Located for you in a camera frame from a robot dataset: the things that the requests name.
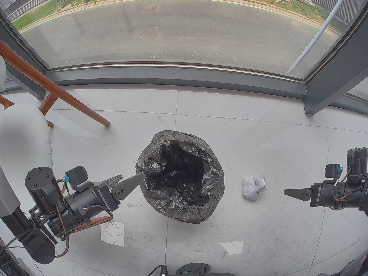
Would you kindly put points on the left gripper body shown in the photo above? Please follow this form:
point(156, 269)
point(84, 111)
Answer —
point(89, 201)

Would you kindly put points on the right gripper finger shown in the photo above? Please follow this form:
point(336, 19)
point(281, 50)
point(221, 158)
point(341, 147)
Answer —
point(302, 194)

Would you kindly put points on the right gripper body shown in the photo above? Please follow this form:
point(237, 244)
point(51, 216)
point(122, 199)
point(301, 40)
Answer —
point(326, 195)

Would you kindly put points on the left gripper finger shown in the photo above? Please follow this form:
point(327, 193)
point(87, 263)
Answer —
point(125, 188)
point(115, 180)

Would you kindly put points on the black plastic bag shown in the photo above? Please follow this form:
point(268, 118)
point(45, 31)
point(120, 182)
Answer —
point(172, 203)

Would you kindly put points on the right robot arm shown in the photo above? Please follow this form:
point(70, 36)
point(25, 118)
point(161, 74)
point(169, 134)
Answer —
point(358, 165)

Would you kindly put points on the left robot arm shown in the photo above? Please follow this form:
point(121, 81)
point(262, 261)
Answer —
point(40, 185)

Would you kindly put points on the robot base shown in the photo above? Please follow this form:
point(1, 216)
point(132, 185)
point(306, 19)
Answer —
point(198, 270)

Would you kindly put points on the crumpled white paper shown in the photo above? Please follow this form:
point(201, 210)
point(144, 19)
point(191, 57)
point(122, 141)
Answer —
point(253, 187)

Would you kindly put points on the white chair with wooden legs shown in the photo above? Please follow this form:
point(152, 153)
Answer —
point(26, 131)

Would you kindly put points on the window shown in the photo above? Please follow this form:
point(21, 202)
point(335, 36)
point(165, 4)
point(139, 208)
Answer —
point(178, 24)

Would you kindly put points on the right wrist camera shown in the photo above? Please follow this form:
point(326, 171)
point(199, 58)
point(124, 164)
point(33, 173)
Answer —
point(333, 171)

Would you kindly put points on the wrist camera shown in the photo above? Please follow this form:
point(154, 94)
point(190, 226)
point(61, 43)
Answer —
point(79, 175)
point(333, 171)

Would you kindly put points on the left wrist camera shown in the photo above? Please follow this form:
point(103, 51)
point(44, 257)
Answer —
point(79, 175)

